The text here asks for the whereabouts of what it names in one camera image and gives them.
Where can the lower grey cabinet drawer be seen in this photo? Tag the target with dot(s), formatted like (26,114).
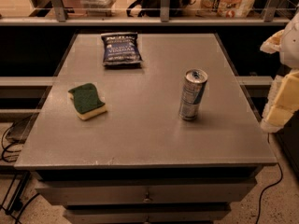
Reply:
(148,214)

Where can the grey cabinet drawer with knob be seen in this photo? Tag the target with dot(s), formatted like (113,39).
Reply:
(69,193)

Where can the black backpack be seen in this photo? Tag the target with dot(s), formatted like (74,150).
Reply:
(154,8)

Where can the silver blue Red Bull can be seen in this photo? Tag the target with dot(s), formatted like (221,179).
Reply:
(193,89)

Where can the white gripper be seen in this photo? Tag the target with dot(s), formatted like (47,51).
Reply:
(291,48)

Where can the colourful printed bag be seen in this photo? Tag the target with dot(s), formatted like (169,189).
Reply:
(225,8)

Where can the green yellow sponge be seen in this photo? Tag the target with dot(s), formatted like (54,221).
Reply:
(86,101)

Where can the grey metal railing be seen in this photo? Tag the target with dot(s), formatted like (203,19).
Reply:
(71,13)

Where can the blue chip bag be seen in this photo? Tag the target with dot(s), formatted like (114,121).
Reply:
(120,49)

